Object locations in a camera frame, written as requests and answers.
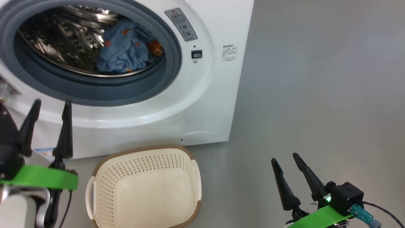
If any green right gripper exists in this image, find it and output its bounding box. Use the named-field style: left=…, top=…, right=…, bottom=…
left=271, top=153, right=353, bottom=228

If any blue energy label sticker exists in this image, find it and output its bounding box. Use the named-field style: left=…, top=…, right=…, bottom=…
left=34, top=147, right=57, bottom=162

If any small text notice sticker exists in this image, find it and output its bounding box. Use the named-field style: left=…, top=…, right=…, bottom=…
left=221, top=45, right=238, bottom=62

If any grey warning sticker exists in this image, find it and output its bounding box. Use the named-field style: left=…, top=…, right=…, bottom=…
left=165, top=8, right=198, bottom=42

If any round white filter cover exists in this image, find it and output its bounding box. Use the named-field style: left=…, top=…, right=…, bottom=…
left=180, top=131, right=215, bottom=146

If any blue bear print garment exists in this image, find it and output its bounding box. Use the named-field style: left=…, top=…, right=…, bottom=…
left=95, top=35, right=164, bottom=74

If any thin black left cable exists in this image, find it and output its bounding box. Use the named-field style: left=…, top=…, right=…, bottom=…
left=59, top=190, right=73, bottom=228

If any thin black cable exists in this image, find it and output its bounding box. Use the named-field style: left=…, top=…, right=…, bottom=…
left=362, top=201, right=405, bottom=228
left=59, top=190, right=73, bottom=228

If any thin black right cable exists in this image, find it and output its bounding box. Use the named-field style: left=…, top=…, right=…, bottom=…
left=362, top=201, right=405, bottom=228

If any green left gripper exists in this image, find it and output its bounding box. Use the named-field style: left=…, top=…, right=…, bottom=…
left=0, top=99, right=79, bottom=228

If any teal cable connector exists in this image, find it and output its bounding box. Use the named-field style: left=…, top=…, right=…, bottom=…
left=351, top=204, right=382, bottom=228

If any steel washing machine drum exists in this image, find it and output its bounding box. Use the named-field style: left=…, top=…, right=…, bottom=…
left=17, top=5, right=165, bottom=78

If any white front-load washing machine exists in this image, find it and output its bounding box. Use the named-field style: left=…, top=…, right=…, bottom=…
left=0, top=0, right=254, bottom=159

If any cream perforated laundry basket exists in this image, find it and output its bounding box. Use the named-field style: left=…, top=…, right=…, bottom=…
left=85, top=145, right=202, bottom=228

